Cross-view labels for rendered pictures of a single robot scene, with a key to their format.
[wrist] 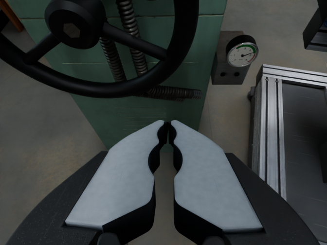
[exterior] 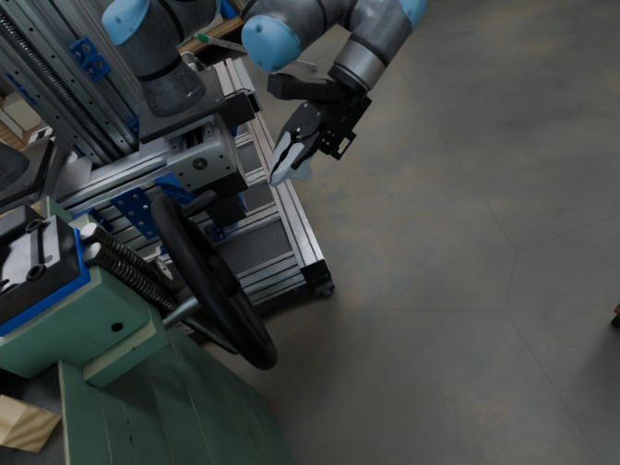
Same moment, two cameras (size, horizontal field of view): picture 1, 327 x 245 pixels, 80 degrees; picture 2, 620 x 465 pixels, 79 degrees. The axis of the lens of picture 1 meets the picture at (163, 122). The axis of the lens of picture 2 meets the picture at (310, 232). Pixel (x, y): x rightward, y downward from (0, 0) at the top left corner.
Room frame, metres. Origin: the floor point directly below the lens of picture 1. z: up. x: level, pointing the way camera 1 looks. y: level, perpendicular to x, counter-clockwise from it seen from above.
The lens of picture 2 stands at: (0.21, 0.48, 1.22)
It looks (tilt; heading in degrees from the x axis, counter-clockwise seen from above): 47 degrees down; 252
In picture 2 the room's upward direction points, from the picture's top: 24 degrees counter-clockwise
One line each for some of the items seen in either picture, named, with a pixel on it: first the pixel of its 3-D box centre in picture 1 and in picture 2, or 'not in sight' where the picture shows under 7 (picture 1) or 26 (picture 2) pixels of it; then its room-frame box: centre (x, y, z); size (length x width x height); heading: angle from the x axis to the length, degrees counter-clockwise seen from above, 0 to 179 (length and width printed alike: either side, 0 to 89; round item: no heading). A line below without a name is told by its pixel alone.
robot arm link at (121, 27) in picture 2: not in sight; (141, 31); (0.05, -0.49, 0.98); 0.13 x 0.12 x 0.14; 13
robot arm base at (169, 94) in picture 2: not in sight; (168, 81); (0.06, -0.49, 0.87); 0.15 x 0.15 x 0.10
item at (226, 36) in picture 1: (228, 58); not in sight; (0.41, -0.18, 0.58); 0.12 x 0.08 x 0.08; 175
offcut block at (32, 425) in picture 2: not in sight; (19, 423); (0.45, 0.19, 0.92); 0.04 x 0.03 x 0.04; 125
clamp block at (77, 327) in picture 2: not in sight; (68, 295); (0.38, 0.06, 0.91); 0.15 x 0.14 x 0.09; 85
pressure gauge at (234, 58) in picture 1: (239, 53); (160, 276); (0.34, -0.18, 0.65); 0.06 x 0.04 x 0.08; 85
